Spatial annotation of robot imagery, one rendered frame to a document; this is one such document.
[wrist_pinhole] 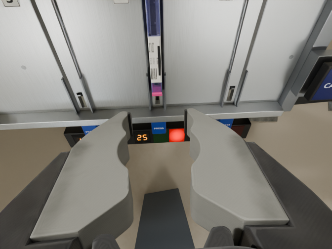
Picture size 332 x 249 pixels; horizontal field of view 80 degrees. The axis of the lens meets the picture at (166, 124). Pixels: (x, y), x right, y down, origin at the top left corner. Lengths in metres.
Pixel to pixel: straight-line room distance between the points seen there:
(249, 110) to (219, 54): 0.10
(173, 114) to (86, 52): 0.14
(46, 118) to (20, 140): 0.91
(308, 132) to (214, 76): 1.05
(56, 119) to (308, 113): 1.19
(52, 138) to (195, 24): 1.01
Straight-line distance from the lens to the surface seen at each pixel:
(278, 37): 0.30
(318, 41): 0.31
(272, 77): 0.33
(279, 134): 1.21
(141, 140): 0.38
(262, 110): 0.33
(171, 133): 0.37
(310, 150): 1.32
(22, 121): 0.36
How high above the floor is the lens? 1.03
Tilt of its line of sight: 87 degrees down
